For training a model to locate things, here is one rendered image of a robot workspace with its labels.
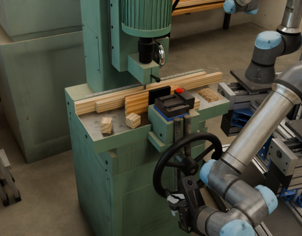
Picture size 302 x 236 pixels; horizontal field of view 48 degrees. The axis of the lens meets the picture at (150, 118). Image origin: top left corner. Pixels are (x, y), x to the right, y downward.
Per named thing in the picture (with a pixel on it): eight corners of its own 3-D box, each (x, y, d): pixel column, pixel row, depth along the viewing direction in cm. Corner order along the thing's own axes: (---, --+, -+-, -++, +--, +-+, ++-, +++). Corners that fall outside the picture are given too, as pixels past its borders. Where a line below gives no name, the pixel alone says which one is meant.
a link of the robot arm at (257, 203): (247, 170, 95) (220, 194, 91) (282, 195, 87) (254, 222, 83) (246, 187, 100) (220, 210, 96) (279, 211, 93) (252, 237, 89)
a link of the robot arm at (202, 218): (202, 216, 90) (226, 205, 93) (192, 211, 94) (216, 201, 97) (207, 242, 91) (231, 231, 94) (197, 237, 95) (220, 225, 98)
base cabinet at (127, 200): (115, 280, 169) (111, 177, 129) (77, 201, 210) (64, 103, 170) (190, 244, 187) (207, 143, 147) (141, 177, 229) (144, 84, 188)
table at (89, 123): (104, 172, 112) (103, 158, 109) (74, 123, 134) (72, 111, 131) (243, 124, 137) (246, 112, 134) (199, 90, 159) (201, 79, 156)
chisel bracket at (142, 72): (143, 89, 129) (143, 69, 125) (127, 73, 139) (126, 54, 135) (159, 84, 132) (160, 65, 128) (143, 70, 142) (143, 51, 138)
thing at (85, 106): (76, 115, 128) (75, 104, 125) (75, 113, 130) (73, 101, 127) (205, 82, 153) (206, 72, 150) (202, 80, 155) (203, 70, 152)
